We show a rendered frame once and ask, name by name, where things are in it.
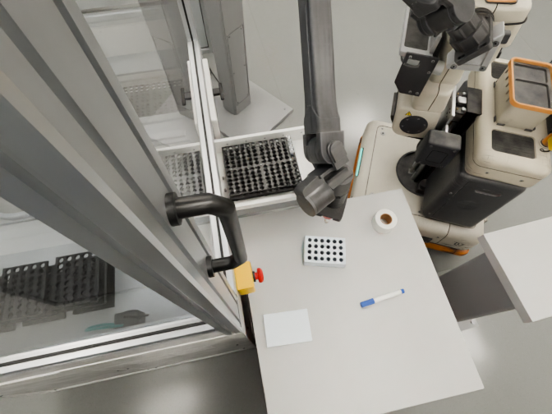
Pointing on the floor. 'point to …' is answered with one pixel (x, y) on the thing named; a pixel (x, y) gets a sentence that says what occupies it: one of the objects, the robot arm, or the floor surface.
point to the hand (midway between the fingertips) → (328, 214)
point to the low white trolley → (355, 315)
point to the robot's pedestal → (504, 276)
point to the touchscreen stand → (238, 75)
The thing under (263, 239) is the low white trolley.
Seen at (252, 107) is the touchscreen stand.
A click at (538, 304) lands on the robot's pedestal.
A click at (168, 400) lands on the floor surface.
